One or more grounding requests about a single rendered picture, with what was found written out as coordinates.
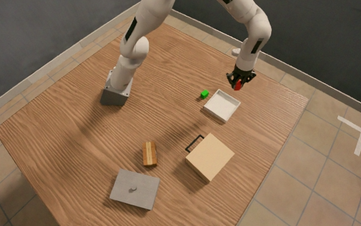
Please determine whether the light wooden cabinet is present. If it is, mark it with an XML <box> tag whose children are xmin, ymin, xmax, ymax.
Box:
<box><xmin>186</xmin><ymin>135</ymin><xmax>234</xmax><ymax>184</ymax></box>

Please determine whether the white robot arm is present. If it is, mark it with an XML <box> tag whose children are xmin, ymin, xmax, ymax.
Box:
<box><xmin>110</xmin><ymin>0</ymin><xmax>271</xmax><ymax>91</ymax></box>

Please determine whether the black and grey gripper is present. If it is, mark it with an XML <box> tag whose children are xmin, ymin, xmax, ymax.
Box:
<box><xmin>226</xmin><ymin>64</ymin><xmax>256</xmax><ymax>89</ymax></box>

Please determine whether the red block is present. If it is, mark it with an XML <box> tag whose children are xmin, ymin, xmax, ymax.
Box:
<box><xmin>234</xmin><ymin>80</ymin><xmax>241</xmax><ymax>91</ymax></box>

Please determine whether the small green block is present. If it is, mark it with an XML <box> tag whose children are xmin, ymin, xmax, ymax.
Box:
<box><xmin>200</xmin><ymin>90</ymin><xmax>209</xmax><ymax>99</ymax></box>

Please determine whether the grey lid with small knob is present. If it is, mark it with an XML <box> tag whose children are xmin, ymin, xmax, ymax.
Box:
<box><xmin>109</xmin><ymin>169</ymin><xmax>160</xmax><ymax>210</ymax></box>

